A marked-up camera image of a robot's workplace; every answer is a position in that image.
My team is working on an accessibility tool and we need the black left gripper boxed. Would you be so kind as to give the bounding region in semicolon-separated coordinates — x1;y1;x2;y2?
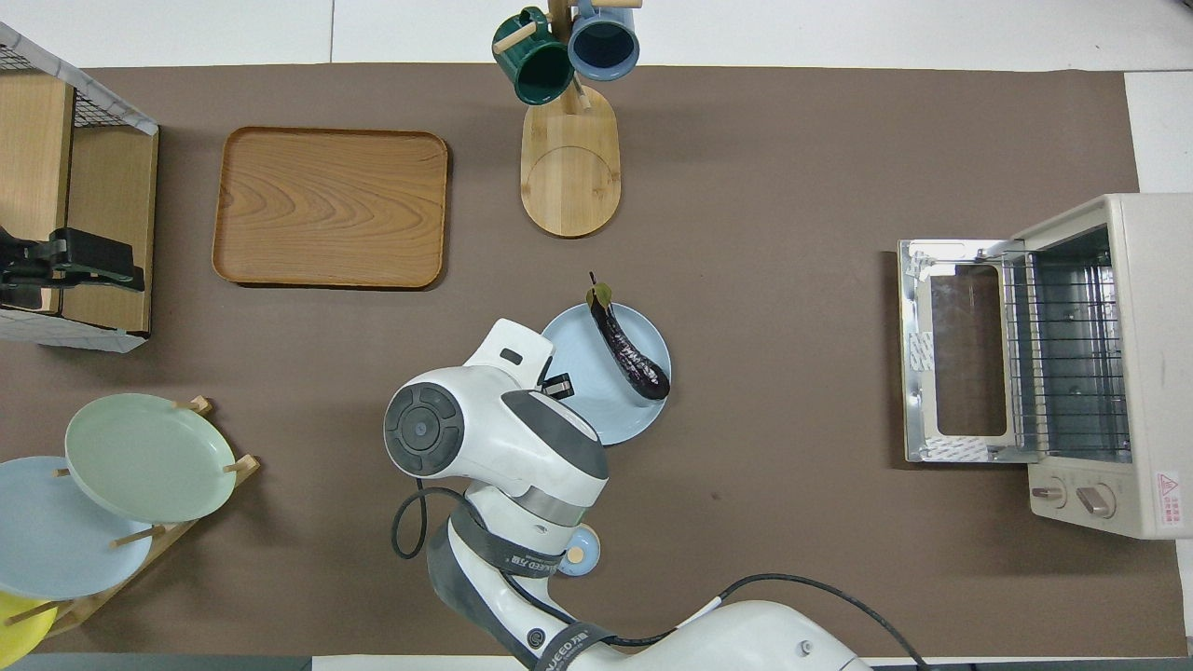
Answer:
0;226;146;289

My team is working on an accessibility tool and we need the small light blue plate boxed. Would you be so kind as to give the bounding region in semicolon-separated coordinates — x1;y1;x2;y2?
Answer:
541;303;672;446

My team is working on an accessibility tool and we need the dark purple eggplant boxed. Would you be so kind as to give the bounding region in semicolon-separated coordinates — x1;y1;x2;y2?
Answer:
585;272;672;402

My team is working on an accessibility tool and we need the glass oven door with handle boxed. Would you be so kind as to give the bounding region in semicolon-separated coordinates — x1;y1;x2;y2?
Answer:
898;238;1040;465

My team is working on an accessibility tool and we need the cream toaster oven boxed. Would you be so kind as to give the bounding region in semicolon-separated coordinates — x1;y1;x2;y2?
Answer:
1011;193;1193;541

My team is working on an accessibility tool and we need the wooden step shelf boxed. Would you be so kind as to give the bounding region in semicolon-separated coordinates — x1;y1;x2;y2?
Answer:
0;70;159;336

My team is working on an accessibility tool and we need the white marbled cloth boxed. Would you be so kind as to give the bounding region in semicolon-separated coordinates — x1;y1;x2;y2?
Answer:
0;308;148;353
0;23;159;137

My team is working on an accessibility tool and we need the pale green plate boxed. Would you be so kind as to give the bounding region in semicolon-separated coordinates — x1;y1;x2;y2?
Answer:
63;392;238;525

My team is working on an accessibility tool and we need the wooden mug tree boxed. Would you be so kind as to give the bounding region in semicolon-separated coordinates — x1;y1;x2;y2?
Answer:
492;0;644;239

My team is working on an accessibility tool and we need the wooden serving tray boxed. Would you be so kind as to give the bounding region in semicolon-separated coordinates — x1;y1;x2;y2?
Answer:
212;126;450;290

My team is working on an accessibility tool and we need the wooden plate rack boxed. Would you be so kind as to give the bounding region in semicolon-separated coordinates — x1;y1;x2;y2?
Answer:
28;396;262;639

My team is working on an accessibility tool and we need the brown table mat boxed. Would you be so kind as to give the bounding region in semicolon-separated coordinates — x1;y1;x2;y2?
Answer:
0;63;1185;658

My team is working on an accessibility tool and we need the large light blue plate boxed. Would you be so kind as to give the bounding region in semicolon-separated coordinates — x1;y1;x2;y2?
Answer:
0;455;155;602

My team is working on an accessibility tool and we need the dark green mug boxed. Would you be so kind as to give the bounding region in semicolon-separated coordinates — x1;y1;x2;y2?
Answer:
492;7;576;106

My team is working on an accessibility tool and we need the blue mug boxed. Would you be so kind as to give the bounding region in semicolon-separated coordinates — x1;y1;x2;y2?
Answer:
567;0;641;82

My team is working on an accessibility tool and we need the yellow plate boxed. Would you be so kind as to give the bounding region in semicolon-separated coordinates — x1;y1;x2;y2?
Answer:
0;589;59;667

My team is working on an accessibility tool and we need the black wire basket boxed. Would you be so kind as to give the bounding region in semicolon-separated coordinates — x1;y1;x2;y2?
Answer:
0;23;159;350

